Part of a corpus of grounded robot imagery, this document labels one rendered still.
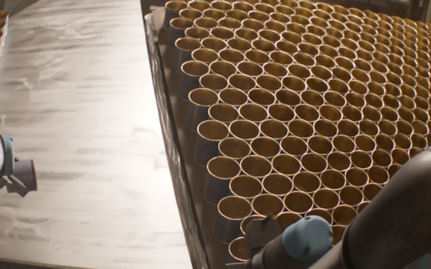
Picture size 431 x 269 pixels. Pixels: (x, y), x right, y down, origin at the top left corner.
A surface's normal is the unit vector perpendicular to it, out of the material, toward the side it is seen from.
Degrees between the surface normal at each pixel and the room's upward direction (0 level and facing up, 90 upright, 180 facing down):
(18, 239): 0
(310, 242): 25
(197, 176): 2
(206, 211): 2
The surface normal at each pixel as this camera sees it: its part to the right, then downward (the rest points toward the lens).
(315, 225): 0.36, -0.44
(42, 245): 0.15, -0.77
